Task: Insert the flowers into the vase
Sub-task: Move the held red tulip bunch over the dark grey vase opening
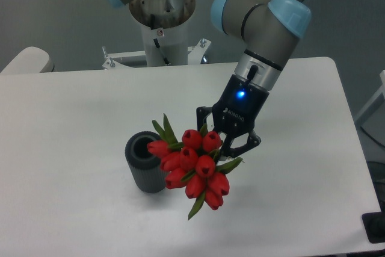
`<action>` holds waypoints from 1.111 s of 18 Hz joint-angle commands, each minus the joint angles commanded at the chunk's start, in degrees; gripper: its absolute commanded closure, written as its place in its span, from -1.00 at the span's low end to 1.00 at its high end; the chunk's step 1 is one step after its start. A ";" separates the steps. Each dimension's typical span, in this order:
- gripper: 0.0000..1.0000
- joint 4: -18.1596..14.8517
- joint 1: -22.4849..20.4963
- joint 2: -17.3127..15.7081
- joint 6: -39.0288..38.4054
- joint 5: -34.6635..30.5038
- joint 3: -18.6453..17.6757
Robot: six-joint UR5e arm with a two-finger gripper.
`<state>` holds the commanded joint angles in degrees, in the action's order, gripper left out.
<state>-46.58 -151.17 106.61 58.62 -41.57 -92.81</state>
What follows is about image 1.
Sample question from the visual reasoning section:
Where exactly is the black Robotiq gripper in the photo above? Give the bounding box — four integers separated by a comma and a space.
196, 74, 269, 161

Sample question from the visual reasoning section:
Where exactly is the red tulip bouquet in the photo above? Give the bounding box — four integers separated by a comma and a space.
147, 115, 243, 220

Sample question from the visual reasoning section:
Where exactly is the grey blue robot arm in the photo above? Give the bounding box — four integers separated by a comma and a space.
108, 0, 311, 159

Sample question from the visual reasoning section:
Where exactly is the dark grey ribbed vase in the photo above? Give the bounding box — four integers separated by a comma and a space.
125, 131, 167, 193

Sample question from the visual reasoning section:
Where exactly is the black box at table edge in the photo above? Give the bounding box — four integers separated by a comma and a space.
362, 212, 384, 244

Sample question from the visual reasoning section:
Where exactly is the white chair armrest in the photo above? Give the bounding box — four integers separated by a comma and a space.
1, 46, 55, 76

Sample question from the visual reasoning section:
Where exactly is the white metal base frame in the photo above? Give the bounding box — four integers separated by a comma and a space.
102, 38, 212, 70

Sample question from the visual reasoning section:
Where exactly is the black cable on pedestal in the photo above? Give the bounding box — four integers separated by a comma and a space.
153, 38, 171, 66

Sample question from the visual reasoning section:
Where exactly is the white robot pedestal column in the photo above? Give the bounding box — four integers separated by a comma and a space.
129, 0, 196, 63

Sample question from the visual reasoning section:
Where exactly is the white furniture frame right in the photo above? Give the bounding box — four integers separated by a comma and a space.
354, 70, 384, 126

